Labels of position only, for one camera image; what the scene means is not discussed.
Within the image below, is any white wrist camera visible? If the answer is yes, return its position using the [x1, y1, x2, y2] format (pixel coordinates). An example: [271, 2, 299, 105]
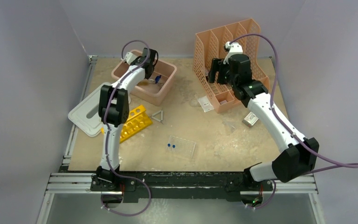
[123, 52, 137, 65]
[223, 42, 243, 64]

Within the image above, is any peach mesh file organizer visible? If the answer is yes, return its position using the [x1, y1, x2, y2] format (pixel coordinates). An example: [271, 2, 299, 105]
[193, 19, 270, 113]

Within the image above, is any small white red box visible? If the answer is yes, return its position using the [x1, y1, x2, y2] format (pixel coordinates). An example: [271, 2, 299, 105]
[242, 112, 259, 128]

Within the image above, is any small white plastic bag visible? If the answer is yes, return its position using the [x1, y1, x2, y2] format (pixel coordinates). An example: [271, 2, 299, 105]
[197, 96, 214, 112]

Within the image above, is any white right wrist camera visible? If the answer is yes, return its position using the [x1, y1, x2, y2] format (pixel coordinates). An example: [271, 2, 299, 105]
[223, 42, 243, 64]

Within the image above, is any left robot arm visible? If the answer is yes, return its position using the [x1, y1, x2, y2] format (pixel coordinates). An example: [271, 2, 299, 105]
[96, 48, 158, 191]

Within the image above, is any aluminium frame rail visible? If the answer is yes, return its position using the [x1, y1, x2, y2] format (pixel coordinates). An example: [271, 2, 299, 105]
[46, 173, 92, 194]

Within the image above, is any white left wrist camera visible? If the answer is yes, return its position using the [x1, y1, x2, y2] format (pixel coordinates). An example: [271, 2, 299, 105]
[123, 52, 137, 65]

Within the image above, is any clear plastic well plate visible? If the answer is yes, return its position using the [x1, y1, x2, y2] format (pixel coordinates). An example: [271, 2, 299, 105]
[166, 135, 196, 159]

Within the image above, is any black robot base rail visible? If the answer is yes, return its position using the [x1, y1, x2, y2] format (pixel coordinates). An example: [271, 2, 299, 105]
[90, 170, 273, 204]

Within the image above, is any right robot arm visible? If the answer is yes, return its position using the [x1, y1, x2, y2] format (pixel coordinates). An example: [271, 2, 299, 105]
[207, 54, 319, 190]

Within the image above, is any yellow test tube rack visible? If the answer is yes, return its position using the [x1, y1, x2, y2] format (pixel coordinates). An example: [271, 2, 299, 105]
[101, 105, 153, 144]

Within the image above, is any blue polyhedral object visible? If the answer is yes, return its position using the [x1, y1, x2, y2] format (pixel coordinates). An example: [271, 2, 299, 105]
[154, 75, 162, 84]

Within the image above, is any pink plastic bin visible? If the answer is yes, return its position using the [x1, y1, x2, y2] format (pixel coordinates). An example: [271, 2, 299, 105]
[110, 50, 177, 106]

